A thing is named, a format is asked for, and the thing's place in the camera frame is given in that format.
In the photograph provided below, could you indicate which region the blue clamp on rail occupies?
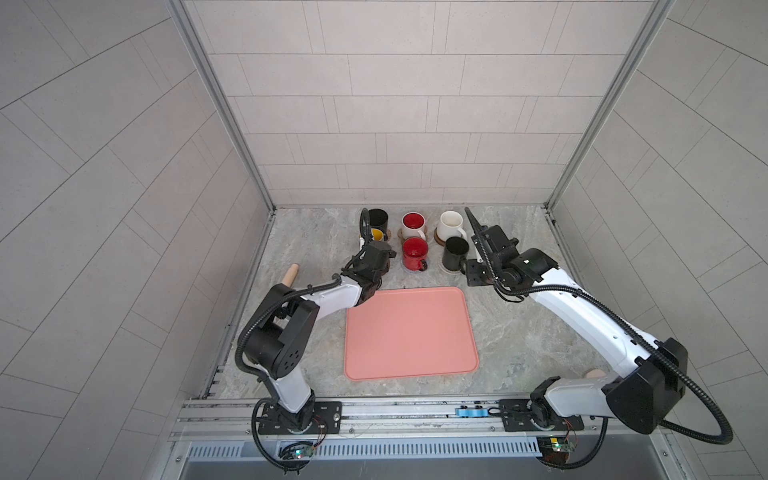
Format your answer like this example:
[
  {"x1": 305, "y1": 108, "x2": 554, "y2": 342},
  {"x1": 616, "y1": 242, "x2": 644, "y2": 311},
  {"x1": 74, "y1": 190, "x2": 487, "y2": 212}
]
[{"x1": 455, "y1": 405, "x2": 490, "y2": 418}]

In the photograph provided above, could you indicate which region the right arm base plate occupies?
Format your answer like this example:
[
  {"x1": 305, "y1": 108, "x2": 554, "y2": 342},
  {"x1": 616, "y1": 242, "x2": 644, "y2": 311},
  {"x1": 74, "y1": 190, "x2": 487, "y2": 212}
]
[{"x1": 498, "y1": 399, "x2": 584, "y2": 432}]

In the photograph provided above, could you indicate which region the pink round coaster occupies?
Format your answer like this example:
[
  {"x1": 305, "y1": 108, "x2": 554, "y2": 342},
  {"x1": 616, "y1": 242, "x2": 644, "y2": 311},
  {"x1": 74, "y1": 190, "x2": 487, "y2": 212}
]
[{"x1": 584, "y1": 369, "x2": 606, "y2": 379}]

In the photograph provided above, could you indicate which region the black mug front row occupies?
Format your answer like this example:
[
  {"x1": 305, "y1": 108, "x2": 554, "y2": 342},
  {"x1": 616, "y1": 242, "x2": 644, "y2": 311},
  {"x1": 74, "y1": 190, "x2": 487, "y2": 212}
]
[{"x1": 441, "y1": 237, "x2": 470, "y2": 274}]

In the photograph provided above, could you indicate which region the white mug red inside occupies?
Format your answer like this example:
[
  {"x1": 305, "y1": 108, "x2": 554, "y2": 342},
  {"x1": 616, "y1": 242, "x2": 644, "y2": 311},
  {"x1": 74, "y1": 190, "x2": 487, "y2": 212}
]
[{"x1": 400, "y1": 212, "x2": 427, "y2": 240}]

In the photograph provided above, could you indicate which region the circuit board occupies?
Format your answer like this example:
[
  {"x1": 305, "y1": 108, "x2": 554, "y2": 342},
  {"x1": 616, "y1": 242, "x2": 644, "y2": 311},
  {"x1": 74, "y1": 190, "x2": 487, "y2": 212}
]
[
  {"x1": 536, "y1": 436, "x2": 578, "y2": 459},
  {"x1": 279, "y1": 441, "x2": 316, "y2": 461}
]

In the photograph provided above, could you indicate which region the red mug front row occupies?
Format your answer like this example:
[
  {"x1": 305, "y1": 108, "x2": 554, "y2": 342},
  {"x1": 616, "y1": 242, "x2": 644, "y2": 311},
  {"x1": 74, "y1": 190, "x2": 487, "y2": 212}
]
[{"x1": 402, "y1": 237, "x2": 429, "y2": 272}]

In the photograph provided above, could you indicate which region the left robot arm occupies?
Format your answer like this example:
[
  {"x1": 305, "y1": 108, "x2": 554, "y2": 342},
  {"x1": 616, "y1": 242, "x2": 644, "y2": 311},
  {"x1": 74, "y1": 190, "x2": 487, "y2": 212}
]
[{"x1": 234, "y1": 209, "x2": 396, "y2": 433}]

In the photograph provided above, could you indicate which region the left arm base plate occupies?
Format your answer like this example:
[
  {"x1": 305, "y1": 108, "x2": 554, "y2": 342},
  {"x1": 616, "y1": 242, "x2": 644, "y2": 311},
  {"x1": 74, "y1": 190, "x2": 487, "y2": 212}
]
[{"x1": 256, "y1": 400, "x2": 342, "y2": 435}]

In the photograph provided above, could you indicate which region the blue mug yellow inside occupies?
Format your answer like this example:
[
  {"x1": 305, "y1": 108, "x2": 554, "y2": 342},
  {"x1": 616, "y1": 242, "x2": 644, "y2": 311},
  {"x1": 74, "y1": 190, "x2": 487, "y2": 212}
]
[{"x1": 359, "y1": 228, "x2": 386, "y2": 247}]

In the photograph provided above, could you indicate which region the aluminium mounting rail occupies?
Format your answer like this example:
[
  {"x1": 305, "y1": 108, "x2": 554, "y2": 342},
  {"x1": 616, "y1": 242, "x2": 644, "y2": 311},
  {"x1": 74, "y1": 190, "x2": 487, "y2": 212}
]
[{"x1": 167, "y1": 392, "x2": 670, "y2": 443}]

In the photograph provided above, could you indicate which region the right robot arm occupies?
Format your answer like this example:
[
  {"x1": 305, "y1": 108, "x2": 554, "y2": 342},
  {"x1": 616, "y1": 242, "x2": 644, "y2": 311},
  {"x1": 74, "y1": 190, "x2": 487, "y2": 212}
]
[{"x1": 467, "y1": 214, "x2": 734, "y2": 445}]

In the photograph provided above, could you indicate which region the black mug back row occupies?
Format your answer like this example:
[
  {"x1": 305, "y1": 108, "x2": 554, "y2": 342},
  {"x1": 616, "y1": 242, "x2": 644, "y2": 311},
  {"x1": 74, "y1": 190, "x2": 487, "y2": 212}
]
[{"x1": 368, "y1": 208, "x2": 389, "y2": 241}]

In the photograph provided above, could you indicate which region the black mug row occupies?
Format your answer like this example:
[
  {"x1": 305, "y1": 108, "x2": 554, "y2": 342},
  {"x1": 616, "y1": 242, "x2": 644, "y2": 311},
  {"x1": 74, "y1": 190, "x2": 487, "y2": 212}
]
[
  {"x1": 441, "y1": 237, "x2": 470, "y2": 274},
  {"x1": 368, "y1": 208, "x2": 389, "y2": 241}
]

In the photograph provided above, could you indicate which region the right circuit board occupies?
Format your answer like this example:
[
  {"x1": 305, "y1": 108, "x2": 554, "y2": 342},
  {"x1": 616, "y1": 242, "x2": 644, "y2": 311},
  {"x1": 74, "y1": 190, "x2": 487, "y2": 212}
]
[{"x1": 536, "y1": 436, "x2": 578, "y2": 459}]

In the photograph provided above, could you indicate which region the pink silicone tray mat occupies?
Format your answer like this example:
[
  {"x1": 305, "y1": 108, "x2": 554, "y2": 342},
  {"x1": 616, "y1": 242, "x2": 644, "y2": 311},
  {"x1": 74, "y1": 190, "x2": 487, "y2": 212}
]
[{"x1": 344, "y1": 287, "x2": 479, "y2": 381}]

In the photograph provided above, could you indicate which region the left circuit board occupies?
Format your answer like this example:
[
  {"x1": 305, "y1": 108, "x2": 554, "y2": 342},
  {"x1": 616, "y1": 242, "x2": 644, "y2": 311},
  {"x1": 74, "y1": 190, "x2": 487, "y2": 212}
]
[{"x1": 279, "y1": 441, "x2": 316, "y2": 461}]

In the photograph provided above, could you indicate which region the wooden rolling pin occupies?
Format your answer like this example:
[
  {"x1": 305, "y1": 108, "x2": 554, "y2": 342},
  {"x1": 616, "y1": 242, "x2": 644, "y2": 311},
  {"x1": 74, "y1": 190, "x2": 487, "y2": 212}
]
[{"x1": 281, "y1": 263, "x2": 300, "y2": 287}]

